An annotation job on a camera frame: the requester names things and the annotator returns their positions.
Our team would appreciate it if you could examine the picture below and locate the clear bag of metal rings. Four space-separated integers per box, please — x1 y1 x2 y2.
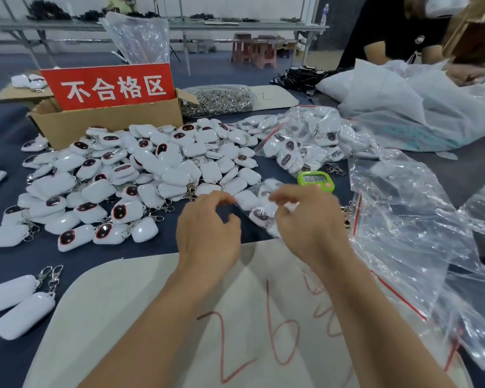
180 84 258 119

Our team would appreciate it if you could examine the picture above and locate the green digital timer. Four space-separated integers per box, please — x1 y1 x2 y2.
297 170 335 194

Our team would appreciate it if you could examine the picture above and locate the red sign with white letters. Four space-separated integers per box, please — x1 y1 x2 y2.
40 63 177 112

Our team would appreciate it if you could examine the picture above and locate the pink plastic stool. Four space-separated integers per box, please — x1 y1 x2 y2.
231 32 255 64
252 38 279 70

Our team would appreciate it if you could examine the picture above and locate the flat brown cardboard sheet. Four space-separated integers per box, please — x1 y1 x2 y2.
0 70 56 105

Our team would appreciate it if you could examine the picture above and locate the open brown carton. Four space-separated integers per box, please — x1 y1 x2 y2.
442 11 485 66

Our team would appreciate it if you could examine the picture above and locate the white sheet with red numbers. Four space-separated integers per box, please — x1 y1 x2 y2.
22 240 474 388

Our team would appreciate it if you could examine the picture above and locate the long grey metal table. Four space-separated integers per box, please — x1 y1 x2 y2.
0 11 329 77

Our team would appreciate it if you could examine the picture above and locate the person's right hand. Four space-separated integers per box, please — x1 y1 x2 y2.
269 184 352 272

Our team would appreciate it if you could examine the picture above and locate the person's left forearm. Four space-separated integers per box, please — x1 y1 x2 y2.
79 263 243 388

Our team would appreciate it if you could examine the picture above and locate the large white plastic bag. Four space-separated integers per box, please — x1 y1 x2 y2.
315 58 485 153

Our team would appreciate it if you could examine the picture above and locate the brown cardboard box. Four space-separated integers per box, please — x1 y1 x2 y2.
27 88 200 150

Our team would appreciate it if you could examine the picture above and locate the person's left hand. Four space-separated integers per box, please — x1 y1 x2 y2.
175 191 242 282

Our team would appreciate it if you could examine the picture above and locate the beige cardboard sheet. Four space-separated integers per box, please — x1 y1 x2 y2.
248 84 300 114

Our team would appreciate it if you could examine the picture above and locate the large zip bag of fobs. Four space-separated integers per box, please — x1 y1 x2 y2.
254 105 379 177

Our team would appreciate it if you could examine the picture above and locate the heap of black cords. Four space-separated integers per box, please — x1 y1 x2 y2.
270 66 339 96

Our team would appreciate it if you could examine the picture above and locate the pile of white key fobs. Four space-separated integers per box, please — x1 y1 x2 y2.
0 115 280 253

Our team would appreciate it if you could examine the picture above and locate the heap of black parts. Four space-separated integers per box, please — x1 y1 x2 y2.
26 0 72 21

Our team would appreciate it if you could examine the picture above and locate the upright clear plastic bag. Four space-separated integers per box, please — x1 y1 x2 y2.
99 11 171 65

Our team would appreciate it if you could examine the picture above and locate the heap of empty clear bags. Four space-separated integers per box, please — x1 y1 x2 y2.
345 147 485 373

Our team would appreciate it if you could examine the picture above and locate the person's right forearm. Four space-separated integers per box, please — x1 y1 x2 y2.
303 248 460 388

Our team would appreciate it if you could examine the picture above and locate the clear bag of white fobs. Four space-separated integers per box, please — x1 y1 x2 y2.
234 179 300 240

